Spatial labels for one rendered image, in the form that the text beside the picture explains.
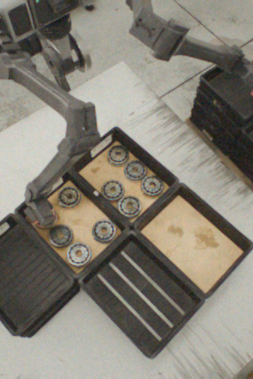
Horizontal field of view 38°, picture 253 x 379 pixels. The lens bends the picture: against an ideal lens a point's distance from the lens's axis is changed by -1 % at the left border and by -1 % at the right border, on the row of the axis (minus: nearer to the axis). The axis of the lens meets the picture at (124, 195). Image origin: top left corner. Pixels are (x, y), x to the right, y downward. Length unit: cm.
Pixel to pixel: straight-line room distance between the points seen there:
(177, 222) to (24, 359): 85
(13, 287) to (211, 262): 82
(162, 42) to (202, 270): 91
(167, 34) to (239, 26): 259
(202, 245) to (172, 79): 182
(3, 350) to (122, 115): 127
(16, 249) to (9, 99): 173
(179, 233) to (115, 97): 88
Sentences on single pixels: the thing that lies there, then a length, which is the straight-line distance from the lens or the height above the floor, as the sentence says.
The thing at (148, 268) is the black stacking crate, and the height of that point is 83.
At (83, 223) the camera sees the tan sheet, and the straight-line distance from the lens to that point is 160.
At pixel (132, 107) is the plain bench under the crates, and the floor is 70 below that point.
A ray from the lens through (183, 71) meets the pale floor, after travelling 318.
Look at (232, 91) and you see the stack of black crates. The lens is 247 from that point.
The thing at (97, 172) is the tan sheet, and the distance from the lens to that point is 169.
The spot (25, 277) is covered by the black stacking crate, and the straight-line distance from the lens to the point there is 159.
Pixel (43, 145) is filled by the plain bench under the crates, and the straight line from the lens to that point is 196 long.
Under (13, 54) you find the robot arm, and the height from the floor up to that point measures 146.
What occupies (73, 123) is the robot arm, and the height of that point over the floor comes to 152.
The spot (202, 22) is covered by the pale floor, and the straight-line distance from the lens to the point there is 361.
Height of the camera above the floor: 233
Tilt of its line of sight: 67 degrees down
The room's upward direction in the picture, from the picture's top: 1 degrees counter-clockwise
